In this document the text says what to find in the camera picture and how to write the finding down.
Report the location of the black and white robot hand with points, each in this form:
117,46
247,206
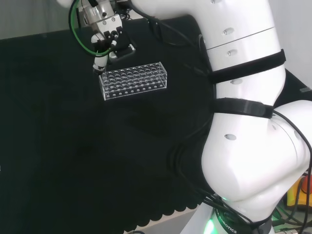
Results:
102,22

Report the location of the clear plastic test tube rack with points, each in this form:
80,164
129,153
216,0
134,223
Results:
132,81

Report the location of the black bench cloth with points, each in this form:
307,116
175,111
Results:
73,146

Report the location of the clear cloth clip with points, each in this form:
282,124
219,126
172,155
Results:
306,89

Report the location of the yellow stop button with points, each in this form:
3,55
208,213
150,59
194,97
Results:
301,195

